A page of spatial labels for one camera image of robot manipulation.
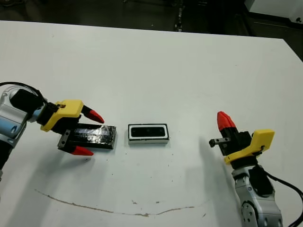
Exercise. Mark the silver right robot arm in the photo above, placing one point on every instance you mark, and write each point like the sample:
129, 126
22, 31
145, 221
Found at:
255, 208

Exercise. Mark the black camera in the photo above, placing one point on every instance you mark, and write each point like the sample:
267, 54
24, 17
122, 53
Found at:
148, 132

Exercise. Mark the black shiny box lid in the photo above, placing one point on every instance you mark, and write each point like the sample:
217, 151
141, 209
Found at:
101, 137

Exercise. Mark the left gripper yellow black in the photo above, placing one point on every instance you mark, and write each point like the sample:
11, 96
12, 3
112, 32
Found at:
64, 113

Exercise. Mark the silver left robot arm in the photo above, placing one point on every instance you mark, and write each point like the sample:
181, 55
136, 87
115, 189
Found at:
9, 123

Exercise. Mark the white-lined camera box base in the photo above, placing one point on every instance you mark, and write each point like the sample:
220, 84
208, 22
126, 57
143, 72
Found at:
149, 142

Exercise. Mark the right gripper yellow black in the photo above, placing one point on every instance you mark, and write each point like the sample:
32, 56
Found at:
239, 149

